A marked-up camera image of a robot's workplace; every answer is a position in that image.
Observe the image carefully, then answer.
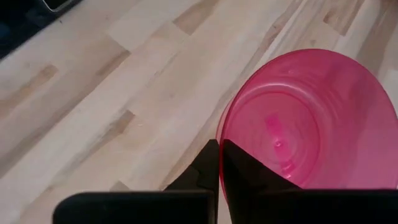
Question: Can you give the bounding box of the red translucent plastic bowl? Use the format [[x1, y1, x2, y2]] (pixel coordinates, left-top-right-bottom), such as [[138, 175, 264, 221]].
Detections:
[[215, 48, 398, 203]]

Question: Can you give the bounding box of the silver metal bracket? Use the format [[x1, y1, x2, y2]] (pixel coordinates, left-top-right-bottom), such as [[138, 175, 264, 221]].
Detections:
[[42, 0, 82, 12]]

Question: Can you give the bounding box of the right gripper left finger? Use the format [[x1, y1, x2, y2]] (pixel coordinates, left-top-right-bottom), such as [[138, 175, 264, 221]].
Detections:
[[52, 139, 220, 224]]

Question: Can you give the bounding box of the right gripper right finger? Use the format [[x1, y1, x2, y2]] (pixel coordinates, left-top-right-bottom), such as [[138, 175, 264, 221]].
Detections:
[[220, 139, 398, 224]]

